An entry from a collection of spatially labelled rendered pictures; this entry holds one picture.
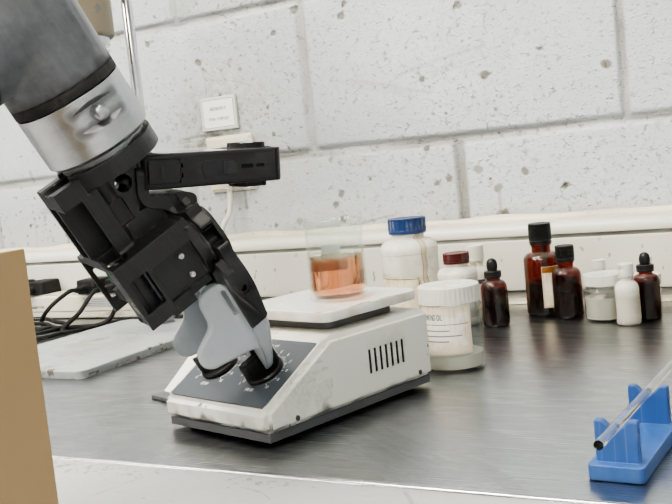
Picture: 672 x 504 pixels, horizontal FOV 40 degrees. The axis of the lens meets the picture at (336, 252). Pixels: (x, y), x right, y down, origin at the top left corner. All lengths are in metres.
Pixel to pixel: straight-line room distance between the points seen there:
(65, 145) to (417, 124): 0.75
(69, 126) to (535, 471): 0.36
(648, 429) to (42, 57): 0.45
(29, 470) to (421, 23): 1.01
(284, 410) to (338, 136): 0.70
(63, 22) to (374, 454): 0.35
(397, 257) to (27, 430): 0.79
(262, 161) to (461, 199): 0.63
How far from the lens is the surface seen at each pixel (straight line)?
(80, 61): 0.60
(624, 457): 0.59
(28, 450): 0.37
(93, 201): 0.63
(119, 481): 0.68
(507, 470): 0.61
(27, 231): 1.74
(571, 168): 1.22
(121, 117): 0.61
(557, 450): 0.64
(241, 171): 0.67
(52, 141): 0.61
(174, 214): 0.65
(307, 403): 0.72
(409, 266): 1.11
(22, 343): 0.37
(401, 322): 0.79
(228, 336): 0.68
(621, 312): 1.03
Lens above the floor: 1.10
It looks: 5 degrees down
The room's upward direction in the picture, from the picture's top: 6 degrees counter-clockwise
